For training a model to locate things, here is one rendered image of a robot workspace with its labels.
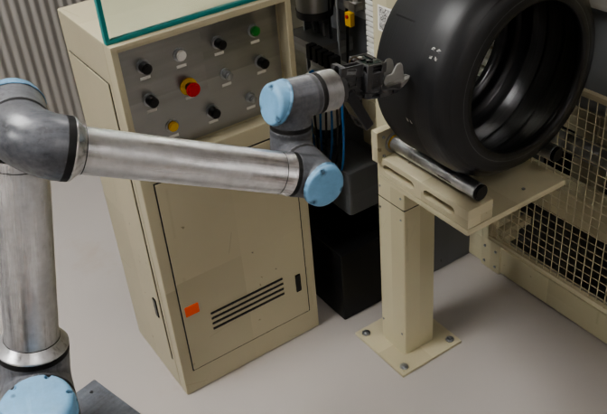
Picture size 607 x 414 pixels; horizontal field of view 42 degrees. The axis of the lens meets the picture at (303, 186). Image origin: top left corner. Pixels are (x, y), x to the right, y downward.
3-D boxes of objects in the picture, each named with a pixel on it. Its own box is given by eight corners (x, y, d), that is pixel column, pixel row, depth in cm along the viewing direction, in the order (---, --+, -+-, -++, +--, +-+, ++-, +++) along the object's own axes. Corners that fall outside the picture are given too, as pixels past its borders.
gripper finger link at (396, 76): (419, 61, 181) (387, 68, 176) (416, 85, 183) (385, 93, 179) (410, 56, 183) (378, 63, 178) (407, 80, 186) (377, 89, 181)
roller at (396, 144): (399, 144, 228) (387, 151, 226) (397, 131, 225) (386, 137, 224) (488, 196, 203) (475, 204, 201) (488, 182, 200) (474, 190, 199)
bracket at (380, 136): (371, 159, 228) (370, 129, 222) (473, 115, 245) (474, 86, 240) (378, 164, 225) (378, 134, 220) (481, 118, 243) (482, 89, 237)
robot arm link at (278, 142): (282, 192, 169) (282, 137, 163) (263, 169, 179) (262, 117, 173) (322, 183, 173) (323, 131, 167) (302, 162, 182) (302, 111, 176)
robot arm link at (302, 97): (256, 121, 171) (255, 77, 167) (304, 108, 177) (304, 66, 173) (280, 136, 164) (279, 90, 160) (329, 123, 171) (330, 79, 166)
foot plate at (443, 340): (355, 334, 290) (354, 330, 289) (411, 303, 302) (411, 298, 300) (403, 378, 271) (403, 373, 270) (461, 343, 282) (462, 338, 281)
